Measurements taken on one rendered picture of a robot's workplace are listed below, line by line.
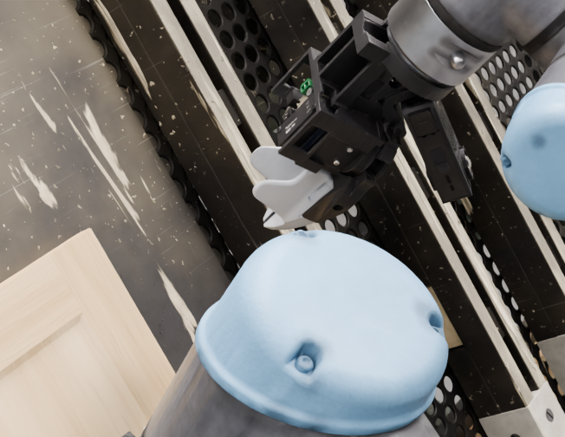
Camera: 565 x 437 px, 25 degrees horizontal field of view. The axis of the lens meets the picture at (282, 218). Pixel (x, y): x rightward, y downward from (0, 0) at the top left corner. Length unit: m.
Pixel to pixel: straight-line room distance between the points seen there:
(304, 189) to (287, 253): 0.59
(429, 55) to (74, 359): 0.41
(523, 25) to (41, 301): 0.46
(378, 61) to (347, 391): 0.55
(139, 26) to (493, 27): 0.45
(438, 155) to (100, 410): 0.36
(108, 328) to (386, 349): 0.73
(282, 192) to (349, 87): 0.12
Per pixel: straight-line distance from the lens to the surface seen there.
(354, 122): 0.93
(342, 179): 0.97
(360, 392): 0.38
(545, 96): 0.74
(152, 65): 1.23
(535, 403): 1.49
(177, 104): 1.23
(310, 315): 0.39
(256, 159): 1.01
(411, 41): 0.89
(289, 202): 1.00
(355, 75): 0.94
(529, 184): 0.74
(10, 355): 1.04
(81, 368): 1.09
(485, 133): 1.58
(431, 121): 0.94
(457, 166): 0.98
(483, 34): 0.88
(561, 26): 0.86
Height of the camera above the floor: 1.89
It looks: 28 degrees down
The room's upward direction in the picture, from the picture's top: straight up
